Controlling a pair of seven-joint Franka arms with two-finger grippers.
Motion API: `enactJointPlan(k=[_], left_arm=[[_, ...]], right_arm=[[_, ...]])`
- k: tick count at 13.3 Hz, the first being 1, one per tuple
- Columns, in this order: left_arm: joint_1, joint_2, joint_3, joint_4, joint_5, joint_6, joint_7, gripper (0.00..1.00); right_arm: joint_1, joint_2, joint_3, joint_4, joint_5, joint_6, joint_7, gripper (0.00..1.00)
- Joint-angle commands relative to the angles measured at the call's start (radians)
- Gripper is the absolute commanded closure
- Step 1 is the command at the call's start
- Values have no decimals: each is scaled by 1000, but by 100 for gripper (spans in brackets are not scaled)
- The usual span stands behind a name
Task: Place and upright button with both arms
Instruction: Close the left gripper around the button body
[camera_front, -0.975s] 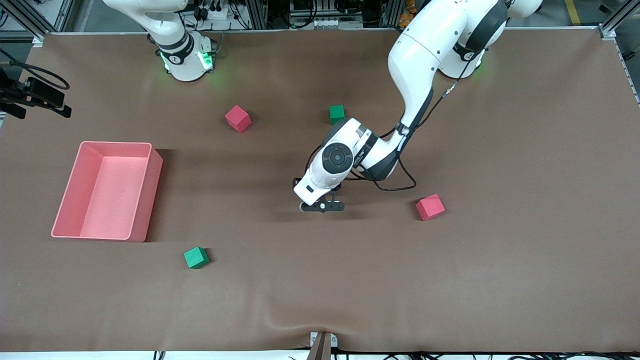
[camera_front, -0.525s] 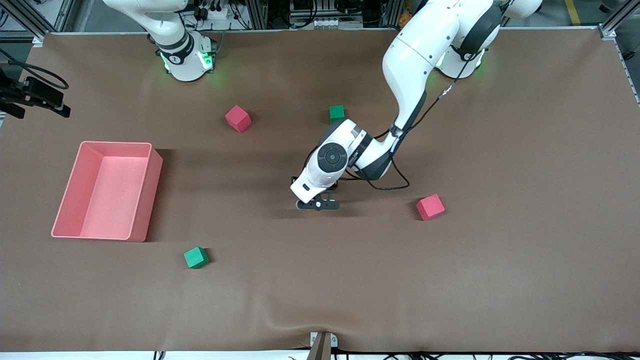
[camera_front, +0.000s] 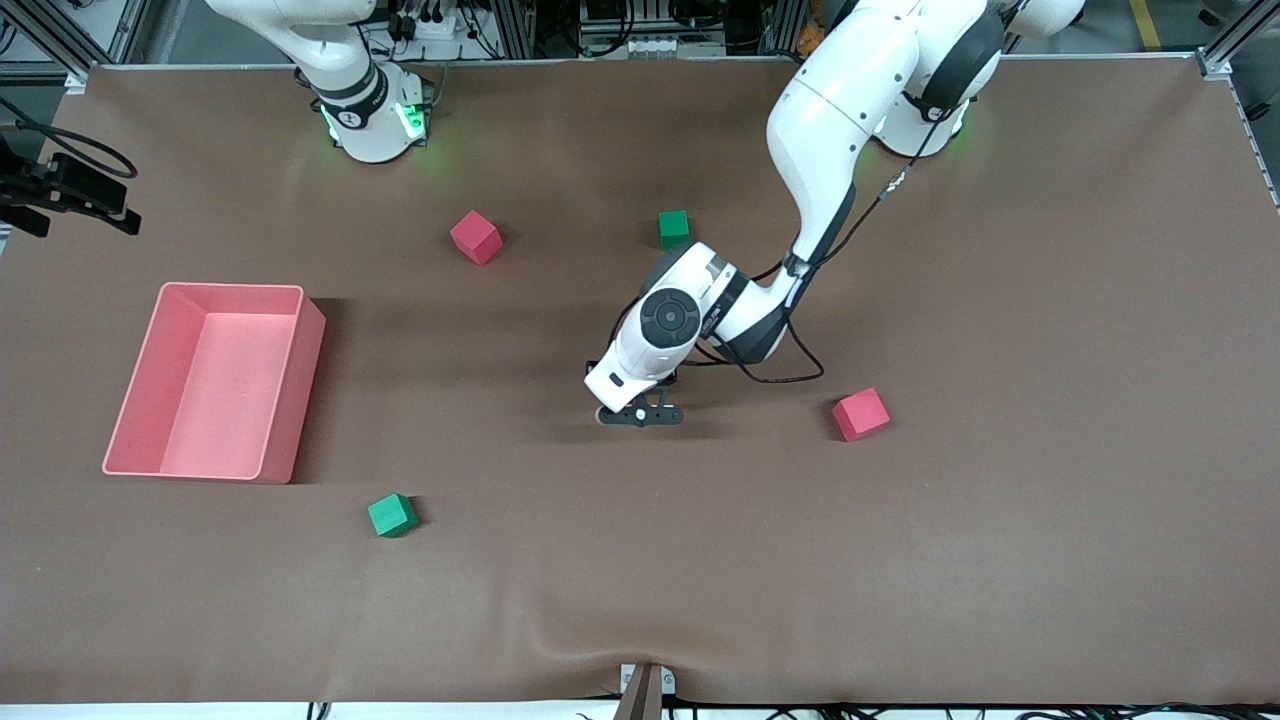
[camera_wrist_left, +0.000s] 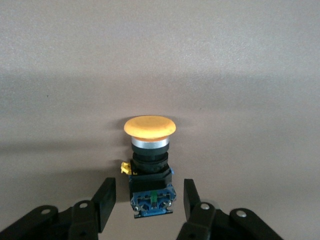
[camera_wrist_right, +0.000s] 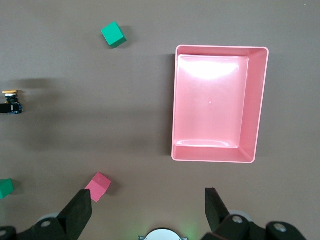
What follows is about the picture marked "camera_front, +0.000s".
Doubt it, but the pink plastic bin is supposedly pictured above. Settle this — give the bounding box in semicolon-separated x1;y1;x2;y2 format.
102;282;327;485

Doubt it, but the pink-red foam cube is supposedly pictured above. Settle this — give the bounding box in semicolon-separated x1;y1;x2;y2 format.
831;387;892;443
449;210;504;267

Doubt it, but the brown table mat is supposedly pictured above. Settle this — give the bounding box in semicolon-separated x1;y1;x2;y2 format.
0;55;1280;707

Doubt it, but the white power strip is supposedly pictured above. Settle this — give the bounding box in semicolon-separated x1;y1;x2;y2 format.
600;35;693;58
392;8;473;43

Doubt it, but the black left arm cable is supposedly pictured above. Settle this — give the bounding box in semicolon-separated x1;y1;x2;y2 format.
690;100;951;387

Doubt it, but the aluminium camera mount post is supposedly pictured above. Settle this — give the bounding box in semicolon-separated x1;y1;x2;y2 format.
612;663;677;720

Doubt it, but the aluminium frame post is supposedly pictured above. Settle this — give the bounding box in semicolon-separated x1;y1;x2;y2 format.
5;0;96;93
1197;0;1280;81

